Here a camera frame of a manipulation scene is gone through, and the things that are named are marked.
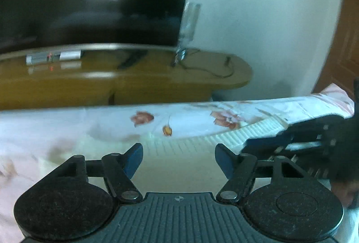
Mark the floral bed sheet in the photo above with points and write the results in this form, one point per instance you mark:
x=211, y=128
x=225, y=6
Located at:
x=70, y=130

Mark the white knit sweater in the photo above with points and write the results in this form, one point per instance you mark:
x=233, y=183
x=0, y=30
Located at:
x=182, y=153

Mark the silver set-top box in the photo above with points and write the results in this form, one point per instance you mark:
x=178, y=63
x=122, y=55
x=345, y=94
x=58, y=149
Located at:
x=53, y=57

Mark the clear plastic bottle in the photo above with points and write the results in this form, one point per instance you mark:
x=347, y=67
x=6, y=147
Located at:
x=188, y=29

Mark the pink cloth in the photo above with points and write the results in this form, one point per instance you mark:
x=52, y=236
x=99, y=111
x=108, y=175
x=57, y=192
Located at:
x=335, y=97

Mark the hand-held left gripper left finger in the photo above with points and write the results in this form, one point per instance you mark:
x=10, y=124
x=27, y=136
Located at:
x=135, y=159

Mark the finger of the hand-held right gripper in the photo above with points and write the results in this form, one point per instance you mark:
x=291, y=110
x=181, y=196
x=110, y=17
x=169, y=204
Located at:
x=263, y=144
x=311, y=125

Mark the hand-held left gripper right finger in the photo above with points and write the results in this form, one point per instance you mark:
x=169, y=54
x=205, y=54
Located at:
x=224, y=160

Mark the wooden television cabinet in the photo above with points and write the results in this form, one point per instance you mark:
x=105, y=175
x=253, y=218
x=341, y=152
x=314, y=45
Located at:
x=98, y=83

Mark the wooden door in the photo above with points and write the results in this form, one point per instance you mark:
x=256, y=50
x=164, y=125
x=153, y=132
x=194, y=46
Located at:
x=345, y=43

